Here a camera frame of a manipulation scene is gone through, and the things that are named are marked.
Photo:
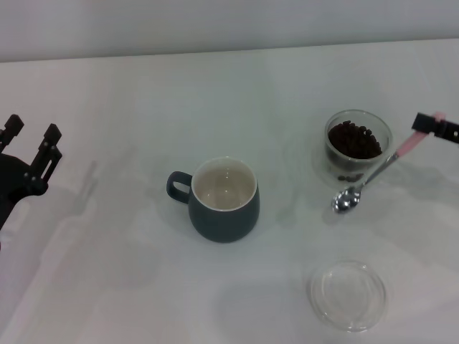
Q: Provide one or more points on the clear double-wall glass cup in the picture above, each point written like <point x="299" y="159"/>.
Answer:
<point x="331" y="157"/>

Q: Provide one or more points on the clear glass saucer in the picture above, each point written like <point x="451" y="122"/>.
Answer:
<point x="348" y="294"/>

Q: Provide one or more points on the dark teal ceramic mug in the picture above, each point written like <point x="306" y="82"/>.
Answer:
<point x="224" y="222"/>

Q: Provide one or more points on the pile of coffee beans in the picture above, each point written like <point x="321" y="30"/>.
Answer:
<point x="353" y="141"/>

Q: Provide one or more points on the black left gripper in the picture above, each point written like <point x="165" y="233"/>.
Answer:
<point x="12" y="179"/>

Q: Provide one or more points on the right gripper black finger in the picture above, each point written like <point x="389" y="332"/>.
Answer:
<point x="423" y="122"/>
<point x="451" y="127"/>

